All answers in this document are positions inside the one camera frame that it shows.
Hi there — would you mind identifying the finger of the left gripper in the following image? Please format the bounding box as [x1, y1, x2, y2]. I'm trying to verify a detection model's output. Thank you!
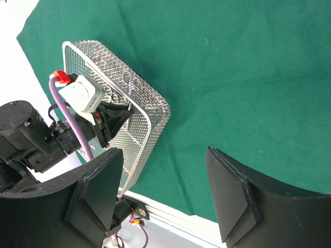
[99, 102, 133, 141]

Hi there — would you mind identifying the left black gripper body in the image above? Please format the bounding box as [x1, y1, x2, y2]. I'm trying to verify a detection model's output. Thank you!
[73, 105, 111, 148]

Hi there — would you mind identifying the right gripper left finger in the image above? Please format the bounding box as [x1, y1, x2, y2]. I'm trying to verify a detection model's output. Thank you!
[1, 148, 124, 247]

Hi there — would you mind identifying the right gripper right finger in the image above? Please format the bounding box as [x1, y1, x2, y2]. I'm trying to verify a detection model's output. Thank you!
[205, 147, 330, 247]

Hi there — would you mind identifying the metal mesh instrument tray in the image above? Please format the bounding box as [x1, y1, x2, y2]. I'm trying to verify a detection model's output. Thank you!
[62, 40, 171, 197]

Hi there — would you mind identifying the green surgical drape cloth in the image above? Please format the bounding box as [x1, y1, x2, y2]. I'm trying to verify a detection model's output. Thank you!
[18, 1, 330, 221]

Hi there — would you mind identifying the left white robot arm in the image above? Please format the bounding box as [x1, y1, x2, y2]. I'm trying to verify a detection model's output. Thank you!
[1, 100, 133, 192]

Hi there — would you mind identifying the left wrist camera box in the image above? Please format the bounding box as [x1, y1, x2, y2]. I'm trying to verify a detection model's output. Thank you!
[49, 71, 106, 125]

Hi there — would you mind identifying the aluminium front rail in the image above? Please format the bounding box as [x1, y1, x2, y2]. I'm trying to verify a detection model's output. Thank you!
[124, 191, 227, 247]

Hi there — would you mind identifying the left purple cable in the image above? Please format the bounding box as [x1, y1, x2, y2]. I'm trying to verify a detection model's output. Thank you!
[49, 77, 94, 162]

